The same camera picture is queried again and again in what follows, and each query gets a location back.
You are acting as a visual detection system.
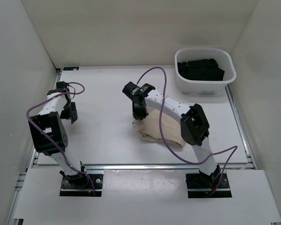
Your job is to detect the beige trousers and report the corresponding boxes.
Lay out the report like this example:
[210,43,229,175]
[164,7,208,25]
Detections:
[134,107,185,149]

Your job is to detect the white plastic basket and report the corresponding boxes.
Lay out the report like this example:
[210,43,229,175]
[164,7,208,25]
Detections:
[174,47,237,95]

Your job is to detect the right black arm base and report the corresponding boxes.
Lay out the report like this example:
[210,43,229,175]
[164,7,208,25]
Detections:
[185,173,232,199]

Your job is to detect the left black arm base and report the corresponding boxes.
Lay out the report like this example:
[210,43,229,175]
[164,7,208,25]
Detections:
[59,173,104,197]

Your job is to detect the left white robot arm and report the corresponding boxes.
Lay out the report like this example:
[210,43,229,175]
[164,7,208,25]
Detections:
[26,81,89,188]

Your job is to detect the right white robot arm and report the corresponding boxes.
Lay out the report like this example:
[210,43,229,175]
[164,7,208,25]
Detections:
[122,82,221,188]

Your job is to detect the black trousers in basket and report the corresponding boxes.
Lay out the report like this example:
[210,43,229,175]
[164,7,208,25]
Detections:
[177,59,225,81]

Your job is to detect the blue corner label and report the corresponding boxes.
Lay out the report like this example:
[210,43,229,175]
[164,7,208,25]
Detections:
[63,67,79,71]

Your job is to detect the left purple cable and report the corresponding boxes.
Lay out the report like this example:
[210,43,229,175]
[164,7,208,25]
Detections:
[25,82,96,195]

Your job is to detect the purple cable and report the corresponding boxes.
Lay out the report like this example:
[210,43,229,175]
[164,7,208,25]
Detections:
[25,82,96,195]
[136,67,238,195]

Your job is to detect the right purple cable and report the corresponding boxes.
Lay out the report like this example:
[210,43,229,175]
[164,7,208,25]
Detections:
[136,67,238,195]

